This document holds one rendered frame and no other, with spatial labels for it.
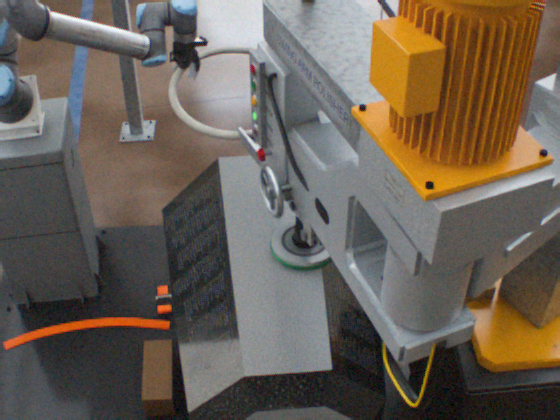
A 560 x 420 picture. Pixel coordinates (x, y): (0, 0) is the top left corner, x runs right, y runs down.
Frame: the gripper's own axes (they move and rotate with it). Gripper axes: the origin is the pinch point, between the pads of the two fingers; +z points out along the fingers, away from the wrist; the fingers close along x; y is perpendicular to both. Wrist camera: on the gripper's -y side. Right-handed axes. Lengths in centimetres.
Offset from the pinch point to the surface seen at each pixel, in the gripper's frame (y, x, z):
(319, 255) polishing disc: 39, 89, -5
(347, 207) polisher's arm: 62, 104, -66
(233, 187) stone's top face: 28, 45, 8
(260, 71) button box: 38, 61, -64
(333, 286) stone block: 43, 98, 0
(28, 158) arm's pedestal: 62, -31, 18
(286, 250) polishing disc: 44, 79, -3
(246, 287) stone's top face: 62, 78, -2
